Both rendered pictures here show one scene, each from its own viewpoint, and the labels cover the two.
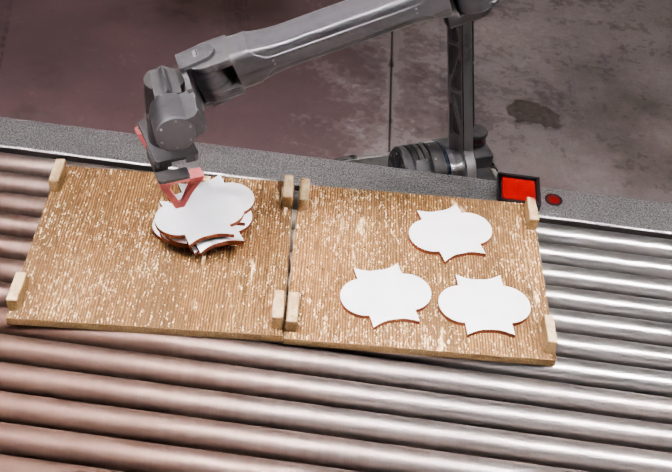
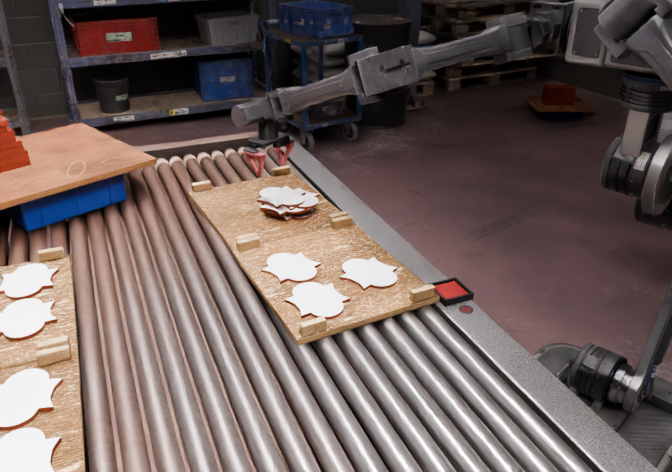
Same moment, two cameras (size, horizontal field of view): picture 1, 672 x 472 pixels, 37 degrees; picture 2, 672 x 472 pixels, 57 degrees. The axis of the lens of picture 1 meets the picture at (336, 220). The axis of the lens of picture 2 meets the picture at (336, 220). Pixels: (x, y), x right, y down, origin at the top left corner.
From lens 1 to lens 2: 147 cm
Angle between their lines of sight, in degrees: 54
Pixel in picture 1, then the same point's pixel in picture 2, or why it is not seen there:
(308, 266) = (291, 242)
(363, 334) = (255, 270)
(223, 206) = (293, 198)
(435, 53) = not seen: outside the picture
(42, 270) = (222, 189)
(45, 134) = (313, 166)
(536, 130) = not seen: outside the picture
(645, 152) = not seen: outside the picture
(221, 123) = (568, 314)
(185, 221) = (271, 194)
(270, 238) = (300, 227)
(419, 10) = (341, 84)
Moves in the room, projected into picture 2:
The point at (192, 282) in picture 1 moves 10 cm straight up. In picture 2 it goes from (248, 219) to (245, 186)
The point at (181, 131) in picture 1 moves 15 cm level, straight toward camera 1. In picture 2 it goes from (239, 115) to (185, 126)
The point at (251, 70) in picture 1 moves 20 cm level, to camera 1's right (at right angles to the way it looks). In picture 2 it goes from (284, 102) to (316, 124)
